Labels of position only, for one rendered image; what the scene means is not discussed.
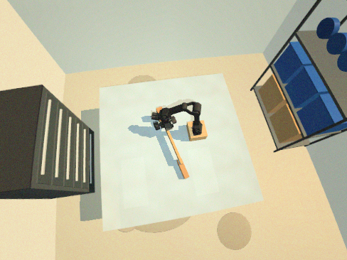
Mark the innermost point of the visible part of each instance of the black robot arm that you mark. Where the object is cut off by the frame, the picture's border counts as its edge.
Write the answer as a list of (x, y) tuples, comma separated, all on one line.
[(165, 114)]

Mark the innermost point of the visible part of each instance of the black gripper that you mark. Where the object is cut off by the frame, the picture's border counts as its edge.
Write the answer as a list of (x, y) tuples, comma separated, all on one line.
[(160, 124)]

